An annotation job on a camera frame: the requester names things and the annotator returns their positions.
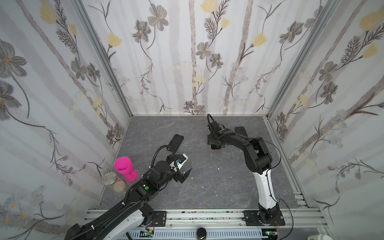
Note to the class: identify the aluminium mounting rail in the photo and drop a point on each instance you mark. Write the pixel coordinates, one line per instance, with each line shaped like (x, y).
(233, 218)

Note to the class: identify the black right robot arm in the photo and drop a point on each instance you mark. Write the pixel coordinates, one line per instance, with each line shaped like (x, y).
(258, 159)

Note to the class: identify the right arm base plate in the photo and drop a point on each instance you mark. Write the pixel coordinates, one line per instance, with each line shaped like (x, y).
(263, 218)

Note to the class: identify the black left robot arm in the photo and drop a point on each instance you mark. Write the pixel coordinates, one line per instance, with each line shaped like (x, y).
(133, 210)

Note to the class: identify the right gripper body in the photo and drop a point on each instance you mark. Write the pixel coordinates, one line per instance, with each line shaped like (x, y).
(215, 138)

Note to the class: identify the black round knob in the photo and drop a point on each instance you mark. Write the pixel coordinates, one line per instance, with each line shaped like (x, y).
(201, 234)

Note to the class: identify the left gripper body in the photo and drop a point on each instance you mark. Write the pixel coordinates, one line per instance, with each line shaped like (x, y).
(178, 176)

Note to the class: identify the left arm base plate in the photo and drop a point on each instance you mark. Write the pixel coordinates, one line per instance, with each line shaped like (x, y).
(158, 219)

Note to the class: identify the pink phone case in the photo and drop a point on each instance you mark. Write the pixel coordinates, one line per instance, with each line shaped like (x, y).
(216, 147)

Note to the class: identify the black phone case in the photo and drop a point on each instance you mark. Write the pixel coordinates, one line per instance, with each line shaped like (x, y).
(175, 143)
(241, 130)

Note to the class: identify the magenta plastic goblet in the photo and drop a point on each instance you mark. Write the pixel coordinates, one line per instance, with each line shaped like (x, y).
(125, 167)

